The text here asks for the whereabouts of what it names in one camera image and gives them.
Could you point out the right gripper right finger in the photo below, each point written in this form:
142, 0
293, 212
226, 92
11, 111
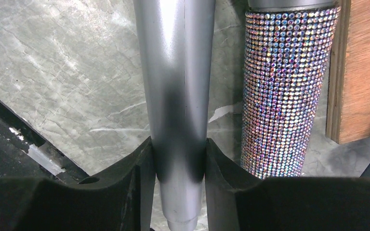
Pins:
239, 201

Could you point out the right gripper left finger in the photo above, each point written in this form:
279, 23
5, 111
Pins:
119, 198

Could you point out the rhinestone microphone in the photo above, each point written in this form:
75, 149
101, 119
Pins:
287, 48

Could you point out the silver microphone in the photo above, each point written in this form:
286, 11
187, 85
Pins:
175, 41

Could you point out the wooden board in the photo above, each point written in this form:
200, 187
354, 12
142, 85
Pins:
348, 112

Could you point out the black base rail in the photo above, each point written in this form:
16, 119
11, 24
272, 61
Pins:
25, 153

